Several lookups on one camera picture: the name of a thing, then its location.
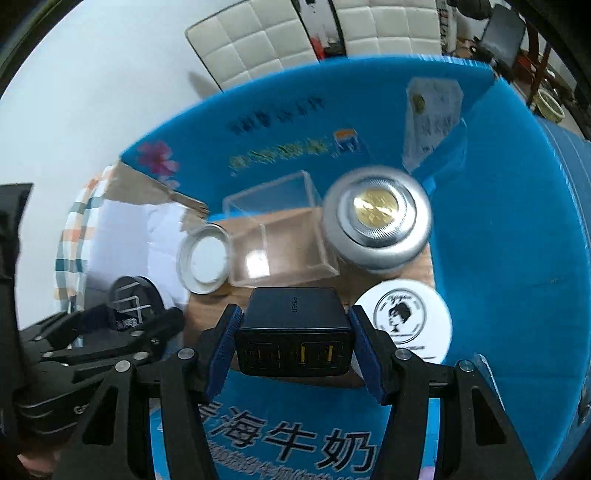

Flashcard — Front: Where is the silver round tin gold top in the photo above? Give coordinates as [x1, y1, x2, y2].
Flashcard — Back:
[323, 167, 433, 274]

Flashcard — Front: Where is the white round tin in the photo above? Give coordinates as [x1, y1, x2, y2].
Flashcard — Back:
[353, 279, 454, 365]

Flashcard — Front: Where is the blue cardboard box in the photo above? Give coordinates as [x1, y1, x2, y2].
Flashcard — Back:
[117, 55, 585, 480]

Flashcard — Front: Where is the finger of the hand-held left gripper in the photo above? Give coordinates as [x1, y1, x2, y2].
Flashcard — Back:
[41, 307, 185, 365]
[21, 302, 116, 352]

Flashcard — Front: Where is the silver jar lid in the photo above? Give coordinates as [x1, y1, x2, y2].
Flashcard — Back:
[177, 223, 232, 295]

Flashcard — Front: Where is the black and white charger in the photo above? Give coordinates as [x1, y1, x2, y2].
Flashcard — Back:
[235, 287, 354, 377]

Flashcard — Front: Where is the white quilted chair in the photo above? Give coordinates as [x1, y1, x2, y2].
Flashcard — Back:
[330, 0, 444, 58]
[185, 0, 319, 90]

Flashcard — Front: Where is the black round compact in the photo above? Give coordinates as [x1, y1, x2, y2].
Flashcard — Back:
[107, 275, 164, 330]

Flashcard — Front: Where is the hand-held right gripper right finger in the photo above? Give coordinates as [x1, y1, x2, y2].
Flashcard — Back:
[347, 305, 539, 480]

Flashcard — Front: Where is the clear acrylic box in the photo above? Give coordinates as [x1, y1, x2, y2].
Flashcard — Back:
[223, 171, 340, 286]

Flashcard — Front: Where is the blue striped tablecloth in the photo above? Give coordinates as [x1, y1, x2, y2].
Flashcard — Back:
[536, 115, 591, 296]

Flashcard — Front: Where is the plaid cloth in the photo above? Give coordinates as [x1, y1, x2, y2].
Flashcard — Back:
[54, 165, 121, 305]

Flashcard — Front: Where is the black weight bench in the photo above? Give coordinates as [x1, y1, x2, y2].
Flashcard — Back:
[480, 4, 527, 70]

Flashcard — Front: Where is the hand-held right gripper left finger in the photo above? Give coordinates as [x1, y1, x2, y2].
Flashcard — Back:
[55, 305, 244, 480]

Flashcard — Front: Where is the black trash bin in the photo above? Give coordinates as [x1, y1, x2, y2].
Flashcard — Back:
[538, 88, 565, 121]

